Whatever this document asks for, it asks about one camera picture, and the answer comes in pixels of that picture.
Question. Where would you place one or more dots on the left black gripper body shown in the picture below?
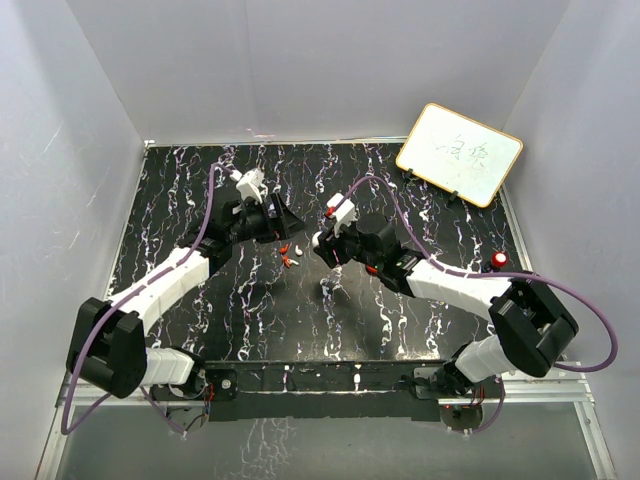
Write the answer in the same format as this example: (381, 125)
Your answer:
(254, 223)

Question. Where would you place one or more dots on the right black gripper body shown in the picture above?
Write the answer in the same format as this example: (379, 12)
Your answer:
(355, 249)

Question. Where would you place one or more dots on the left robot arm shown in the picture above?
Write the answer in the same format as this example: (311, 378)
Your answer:
(108, 346)

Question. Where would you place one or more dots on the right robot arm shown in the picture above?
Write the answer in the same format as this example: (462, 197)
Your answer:
(532, 326)

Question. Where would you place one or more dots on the small whiteboard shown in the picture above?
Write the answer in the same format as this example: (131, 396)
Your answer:
(459, 155)

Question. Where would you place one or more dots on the red emergency stop button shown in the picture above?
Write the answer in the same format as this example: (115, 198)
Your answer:
(496, 262)

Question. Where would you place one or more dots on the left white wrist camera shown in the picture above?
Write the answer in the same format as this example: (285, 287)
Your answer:
(251, 186)

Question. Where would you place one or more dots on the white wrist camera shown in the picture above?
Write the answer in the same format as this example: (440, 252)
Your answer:
(251, 186)
(341, 211)

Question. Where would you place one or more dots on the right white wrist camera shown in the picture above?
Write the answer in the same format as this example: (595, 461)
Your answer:
(341, 211)

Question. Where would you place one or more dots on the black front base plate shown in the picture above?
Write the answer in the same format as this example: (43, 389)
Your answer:
(317, 390)

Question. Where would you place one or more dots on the aluminium frame rail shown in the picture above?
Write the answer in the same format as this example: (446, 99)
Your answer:
(559, 386)

